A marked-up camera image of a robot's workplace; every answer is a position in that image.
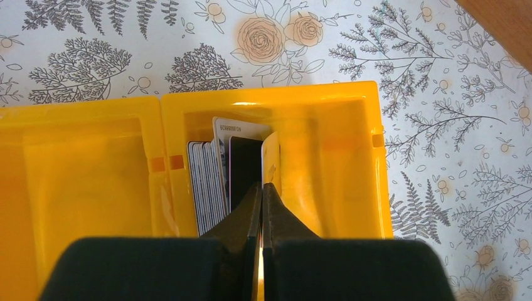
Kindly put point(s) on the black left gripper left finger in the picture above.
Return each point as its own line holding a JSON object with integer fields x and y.
{"x": 222, "y": 264}

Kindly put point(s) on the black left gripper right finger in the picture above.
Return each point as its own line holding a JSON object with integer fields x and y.
{"x": 299, "y": 265}

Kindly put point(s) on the gold credit card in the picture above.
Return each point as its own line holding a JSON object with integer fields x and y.
{"x": 270, "y": 156}

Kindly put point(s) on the white credit card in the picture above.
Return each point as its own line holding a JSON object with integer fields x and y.
{"x": 223, "y": 130}

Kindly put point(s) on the yellow plastic bin right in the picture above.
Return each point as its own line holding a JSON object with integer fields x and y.
{"x": 332, "y": 155}

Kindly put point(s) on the yellow plastic bin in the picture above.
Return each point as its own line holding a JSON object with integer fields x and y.
{"x": 73, "y": 170}
{"x": 332, "y": 155}

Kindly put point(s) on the yellow plastic bin middle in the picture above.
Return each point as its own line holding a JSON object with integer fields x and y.
{"x": 73, "y": 170}

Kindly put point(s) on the floral table mat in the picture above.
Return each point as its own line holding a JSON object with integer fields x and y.
{"x": 456, "y": 105}

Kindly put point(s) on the brown wooden tray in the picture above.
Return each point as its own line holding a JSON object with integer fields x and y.
{"x": 509, "y": 21}

